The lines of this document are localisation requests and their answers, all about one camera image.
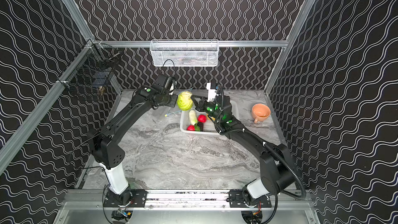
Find green cabbage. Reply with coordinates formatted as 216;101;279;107
177;91;194;112

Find red strawberry front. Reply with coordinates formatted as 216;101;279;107
187;125;195;131

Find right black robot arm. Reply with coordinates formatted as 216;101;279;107
191;95;307;206

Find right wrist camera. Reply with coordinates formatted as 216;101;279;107
206;82;218;102

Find white wire wall basket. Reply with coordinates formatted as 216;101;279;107
150;39;220;67

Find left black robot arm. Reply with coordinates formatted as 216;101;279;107
87;75;178;207

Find red strawberry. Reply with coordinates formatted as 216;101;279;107
187;125;195;131
198;115;207;123

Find orange ceramic cup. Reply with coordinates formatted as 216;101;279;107
251;103;271;123

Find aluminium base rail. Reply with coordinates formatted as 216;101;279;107
63;188;313;211

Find black wire wall basket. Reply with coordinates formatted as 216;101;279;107
63;44;121;101

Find white plastic perforated basket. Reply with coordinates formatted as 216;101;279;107
180;100;239;136

